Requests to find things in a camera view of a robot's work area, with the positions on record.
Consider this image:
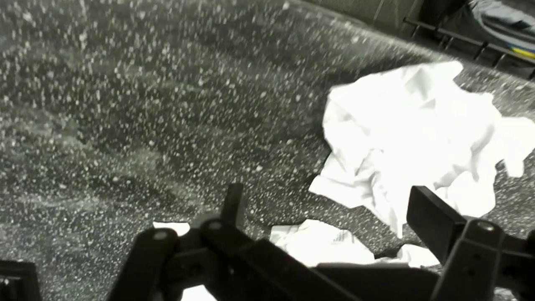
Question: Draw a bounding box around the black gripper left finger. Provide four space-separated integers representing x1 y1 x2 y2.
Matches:
221 183 244 226

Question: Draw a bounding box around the black grey backpack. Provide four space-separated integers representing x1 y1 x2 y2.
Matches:
403 0 535 81

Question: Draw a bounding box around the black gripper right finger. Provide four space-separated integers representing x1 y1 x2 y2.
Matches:
406 186 466 263

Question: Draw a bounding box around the white paper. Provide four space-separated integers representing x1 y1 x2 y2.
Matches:
309 61 535 235

